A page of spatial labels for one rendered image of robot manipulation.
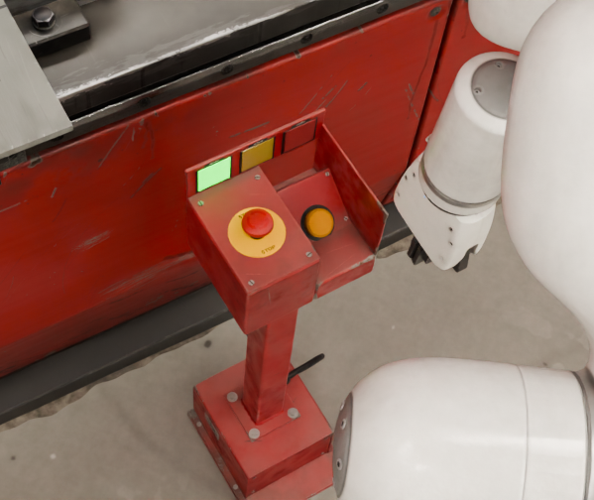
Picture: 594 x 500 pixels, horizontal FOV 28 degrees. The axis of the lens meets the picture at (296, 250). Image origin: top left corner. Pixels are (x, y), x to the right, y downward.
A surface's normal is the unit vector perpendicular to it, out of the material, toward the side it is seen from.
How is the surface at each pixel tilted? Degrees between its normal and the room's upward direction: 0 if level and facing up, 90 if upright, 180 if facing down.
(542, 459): 19
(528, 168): 69
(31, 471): 0
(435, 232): 90
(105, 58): 0
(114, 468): 0
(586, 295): 78
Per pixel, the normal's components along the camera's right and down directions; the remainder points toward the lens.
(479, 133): -0.47, 0.77
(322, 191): 0.35, 0.04
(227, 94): 0.48, 0.78
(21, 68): 0.07, -0.49
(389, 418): -0.41, -0.44
